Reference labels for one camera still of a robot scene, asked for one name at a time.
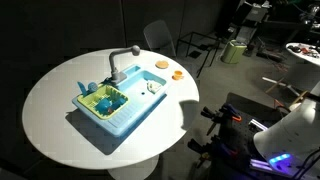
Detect orange mug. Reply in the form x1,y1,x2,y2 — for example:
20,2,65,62
172,70,184,80

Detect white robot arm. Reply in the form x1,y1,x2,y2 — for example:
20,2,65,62
253,98,320,176

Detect orange saucer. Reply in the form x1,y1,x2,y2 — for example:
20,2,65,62
155,61,169,69

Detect white crumpled cloth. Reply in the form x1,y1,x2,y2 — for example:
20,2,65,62
147,80,162,94

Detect blue toy sink basin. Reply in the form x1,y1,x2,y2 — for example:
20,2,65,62
77,65,168,137

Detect grey toy faucet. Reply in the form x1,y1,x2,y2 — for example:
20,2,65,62
108,44,141,85

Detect yellow-green dish rack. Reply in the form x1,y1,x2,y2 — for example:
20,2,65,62
73,84,129,120

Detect grey chair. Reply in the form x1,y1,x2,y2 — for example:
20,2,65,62
143,20,176,57

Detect blue cup in rack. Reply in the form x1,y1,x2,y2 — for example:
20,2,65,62
95,98,111,115

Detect green bin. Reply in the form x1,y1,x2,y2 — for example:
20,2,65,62
221,40,247,64

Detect white side table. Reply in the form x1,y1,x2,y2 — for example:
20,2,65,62
286,43,320,66

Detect black metal frame stand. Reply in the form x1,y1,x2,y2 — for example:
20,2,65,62
175,31,222,77

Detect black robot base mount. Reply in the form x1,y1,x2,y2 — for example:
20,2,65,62
187,92,320,180

